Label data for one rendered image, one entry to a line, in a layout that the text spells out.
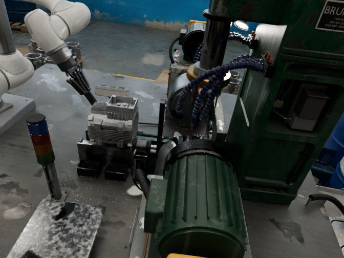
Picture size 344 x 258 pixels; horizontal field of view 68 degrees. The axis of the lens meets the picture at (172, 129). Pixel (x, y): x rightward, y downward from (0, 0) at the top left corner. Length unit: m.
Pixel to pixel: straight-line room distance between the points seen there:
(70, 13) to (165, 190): 0.93
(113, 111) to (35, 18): 0.47
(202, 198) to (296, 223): 0.85
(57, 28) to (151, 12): 5.69
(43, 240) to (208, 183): 0.64
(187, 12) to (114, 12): 1.82
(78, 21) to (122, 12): 5.79
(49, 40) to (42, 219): 0.69
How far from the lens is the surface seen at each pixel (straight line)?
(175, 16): 6.71
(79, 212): 1.03
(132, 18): 6.98
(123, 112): 1.14
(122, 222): 1.12
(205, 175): 0.54
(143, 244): 0.66
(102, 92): 1.44
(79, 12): 1.28
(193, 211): 0.48
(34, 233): 1.02
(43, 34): 1.19
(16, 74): 1.76
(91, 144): 1.26
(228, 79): 1.03
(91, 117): 1.18
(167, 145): 0.95
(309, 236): 1.30
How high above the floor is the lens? 1.73
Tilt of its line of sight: 36 degrees down
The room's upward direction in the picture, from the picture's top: 7 degrees clockwise
